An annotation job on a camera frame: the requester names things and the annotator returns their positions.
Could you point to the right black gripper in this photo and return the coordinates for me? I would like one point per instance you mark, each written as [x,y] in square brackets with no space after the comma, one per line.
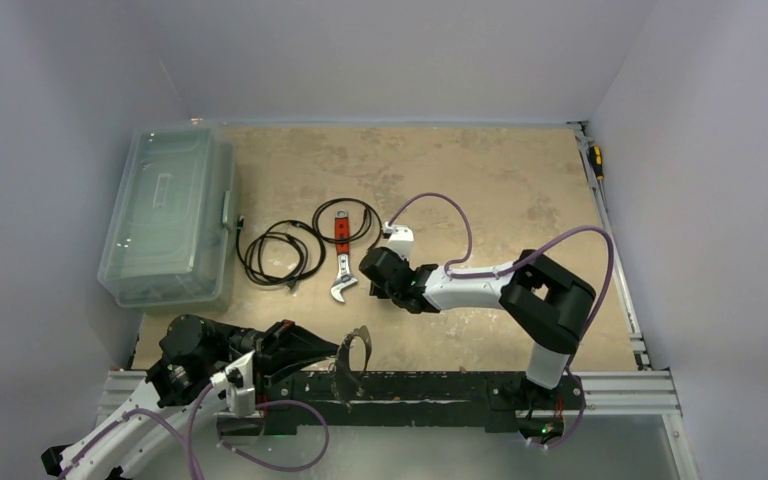
[380,287]

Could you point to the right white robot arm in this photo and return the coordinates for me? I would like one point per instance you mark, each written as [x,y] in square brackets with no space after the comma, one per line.
[550,303]

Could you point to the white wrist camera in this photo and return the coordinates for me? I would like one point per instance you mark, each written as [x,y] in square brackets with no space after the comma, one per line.
[399,239]
[237,381]

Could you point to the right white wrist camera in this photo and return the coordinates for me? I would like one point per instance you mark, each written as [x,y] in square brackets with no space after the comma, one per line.
[399,239]

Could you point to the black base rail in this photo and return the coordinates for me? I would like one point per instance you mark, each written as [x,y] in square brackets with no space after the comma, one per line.
[495,401]

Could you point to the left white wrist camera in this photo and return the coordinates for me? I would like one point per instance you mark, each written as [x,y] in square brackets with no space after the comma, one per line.
[237,381]

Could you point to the yellow black screwdriver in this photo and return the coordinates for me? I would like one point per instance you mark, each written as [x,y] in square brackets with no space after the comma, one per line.
[595,161]

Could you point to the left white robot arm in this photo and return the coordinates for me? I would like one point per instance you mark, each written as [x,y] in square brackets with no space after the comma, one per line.
[205,367]

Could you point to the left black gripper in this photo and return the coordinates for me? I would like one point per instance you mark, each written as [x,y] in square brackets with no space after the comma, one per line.
[285,347]

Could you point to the red handled adjustable wrench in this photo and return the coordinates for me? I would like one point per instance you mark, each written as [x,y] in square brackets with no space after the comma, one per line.
[345,278]

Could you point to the clear plastic storage box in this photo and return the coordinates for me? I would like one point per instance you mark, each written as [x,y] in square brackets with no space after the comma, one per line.
[168,247]

